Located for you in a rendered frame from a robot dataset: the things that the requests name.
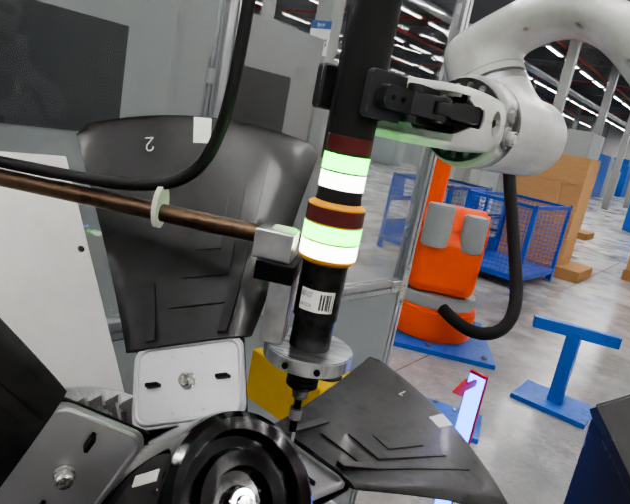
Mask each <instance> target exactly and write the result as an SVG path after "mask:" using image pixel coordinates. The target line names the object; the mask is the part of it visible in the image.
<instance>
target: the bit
mask: <svg viewBox="0 0 630 504"><path fill-rule="evenodd" d="M301 403H302V400H296V399H295V401H294V404H293V405H291V406H290V410H289V416H288V417H289V419H291V421H290V426H289V431H288V437H289V438H290V440H291V441H292V442H293V443H294V438H295V433H296V428H297V423H298V421H300V420H301V417H302V412H303V407H302V406H301Z"/></svg>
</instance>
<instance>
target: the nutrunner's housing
mask: <svg viewBox="0 0 630 504"><path fill-rule="evenodd" d="M347 272H348V268H332V267H326V266H322V265H318V264H314V263H311V262H309V261H307V260H305V259H303V262H302V267H301V273H300V278H299V283H298V288H297V294H296V299H295V304H294V310H293V313H294V320H293V325H292V330H291V336H290V341H289V342H290V344H291V345H292V346H293V347H294V348H296V349H298V350H300V351H303V352H307V353H313V354H321V353H326V352H328V351H329V348H330V343H331V339H332V334H333V329H334V324H335V322H336V321H337V319H338V315H339V310H340V305H341V300H342V296H343V291H344V286H345V281H346V277H347ZM318 381H319V379H311V378H305V377H300V376H296V375H292V374H290V373H287V378H286V383H287V385H288V386H289V387H291V388H292V389H293V390H295V391H298V392H303V393H306V392H310V391H314V390H316V389H317V386H318Z"/></svg>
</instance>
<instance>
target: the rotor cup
mask: <svg viewBox="0 0 630 504"><path fill-rule="evenodd" d="M149 433H150V435H149V436H148V438H147V439H146V440H145V442H144V445H143V448H142V449H141V451H140V452H139V454H138V455H137V456H136V458H135V459H134V460H133V462H132V463H131V464H130V466H129V467H128V468H127V470H126V471H125V472H124V474H123V475H122V476H121V478H120V479H119V480H118V482H117V483H116V484H115V486H114V487H113V488H112V490H111V491H110V492H109V494H108V495H107V496H106V498H105V499H104V500H103V502H102V503H101V504H229V498H230V495H231V493H232V492H233V491H234V490H235V489H236V488H238V487H242V486H243V487H247V488H249V489H250V490H251V491H252V492H253V493H254V495H255V498H256V504H313V496H312V490H311V484H310V480H309V476H308V473H307V470H306V467H305V465H304V462H303V460H302V458H301V456H300V454H299V452H298V450H297V449H296V447H295V445H294V444H293V442H292V441H291V440H290V438H289V437H288V436H287V435H286V434H285V433H284V432H283V431H282V430H281V429H280V428H279V427H278V426H277V425H275V424H274V423H273V422H271V421H270V420H268V419H266V418H265V417H263V416H260V415H258V414H255V413H252V412H247V411H237V410H227V411H220V412H216V413H212V414H210V415H207V416H204V417H202V418H199V419H197V420H194V421H191V422H189V423H186V424H184V425H181V426H179V427H176V428H170V429H162V430H154V431H149ZM156 469H160V471H159V474H158V477H157V481H155V482H152V483H148V484H144V485H141V486H137V487H134V488H132V485H133V482H134V479H135V476H137V475H140V474H143V473H147V472H150V471H153V470H156Z"/></svg>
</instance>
